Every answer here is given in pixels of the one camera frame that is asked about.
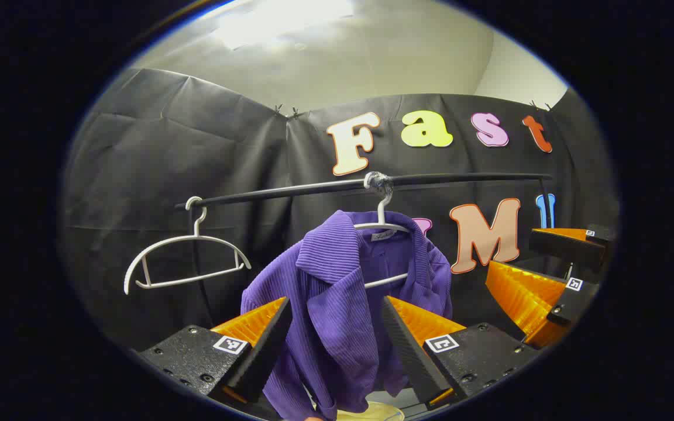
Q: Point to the clear tape wrap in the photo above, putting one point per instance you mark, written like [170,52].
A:
[378,182]

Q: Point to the small round ceiling detector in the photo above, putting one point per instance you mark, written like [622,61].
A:
[299,45]

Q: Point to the pale laundry hamper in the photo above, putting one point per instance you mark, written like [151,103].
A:
[372,413]

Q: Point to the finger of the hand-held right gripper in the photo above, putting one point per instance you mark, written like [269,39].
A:
[568,304]
[565,248]

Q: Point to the black clothes rack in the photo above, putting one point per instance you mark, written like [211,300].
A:
[290,190]

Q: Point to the white hanger with taped hook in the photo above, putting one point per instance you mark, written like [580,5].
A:
[381,213]

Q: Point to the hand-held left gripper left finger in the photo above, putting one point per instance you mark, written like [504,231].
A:
[267,351]

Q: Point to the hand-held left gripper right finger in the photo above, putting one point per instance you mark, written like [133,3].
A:
[407,356]

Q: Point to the white plastic hanger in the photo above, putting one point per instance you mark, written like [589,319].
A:
[198,228]

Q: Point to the ceiling light panel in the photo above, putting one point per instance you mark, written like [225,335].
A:
[278,20]

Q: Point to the purple ribbed shirt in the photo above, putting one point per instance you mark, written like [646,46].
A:
[337,304]

